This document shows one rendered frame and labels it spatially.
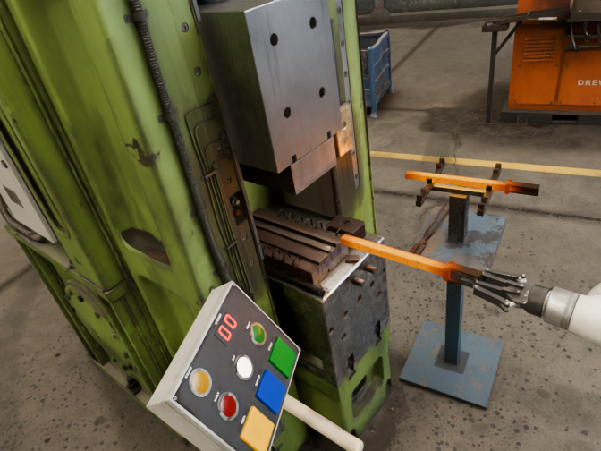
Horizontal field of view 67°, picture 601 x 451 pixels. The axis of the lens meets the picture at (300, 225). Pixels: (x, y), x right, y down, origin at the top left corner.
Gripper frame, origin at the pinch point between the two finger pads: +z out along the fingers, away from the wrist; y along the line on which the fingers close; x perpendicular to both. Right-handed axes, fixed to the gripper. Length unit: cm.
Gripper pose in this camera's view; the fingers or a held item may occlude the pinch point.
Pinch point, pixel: (464, 275)
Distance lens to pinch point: 129.5
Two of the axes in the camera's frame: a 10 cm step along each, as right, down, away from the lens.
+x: -1.5, -8.1, -5.7
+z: -7.7, -2.6, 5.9
